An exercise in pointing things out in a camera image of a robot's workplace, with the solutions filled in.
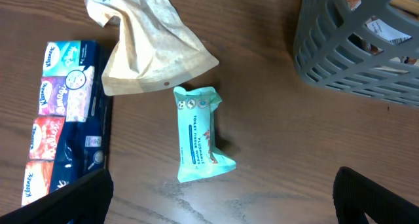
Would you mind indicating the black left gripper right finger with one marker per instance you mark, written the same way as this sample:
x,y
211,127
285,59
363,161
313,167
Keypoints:
x,y
356,198

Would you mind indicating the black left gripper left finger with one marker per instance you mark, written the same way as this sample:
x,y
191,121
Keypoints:
x,y
85,201

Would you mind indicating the Kleenex tissue multipack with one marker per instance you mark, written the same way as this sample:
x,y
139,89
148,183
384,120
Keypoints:
x,y
70,135

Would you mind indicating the teal flushable wipes packet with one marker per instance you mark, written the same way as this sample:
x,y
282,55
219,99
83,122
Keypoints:
x,y
199,156

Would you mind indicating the grey plastic lattice basket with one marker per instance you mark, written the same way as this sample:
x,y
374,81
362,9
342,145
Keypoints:
x,y
324,57

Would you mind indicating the white brown cookie bag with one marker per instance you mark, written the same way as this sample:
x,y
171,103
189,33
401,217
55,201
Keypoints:
x,y
390,34

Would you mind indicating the orange gold biscuit packet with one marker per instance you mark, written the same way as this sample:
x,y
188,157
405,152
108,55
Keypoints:
x,y
408,6

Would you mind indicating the crumpled beige paper pouch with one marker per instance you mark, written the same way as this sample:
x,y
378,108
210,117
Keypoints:
x,y
155,49

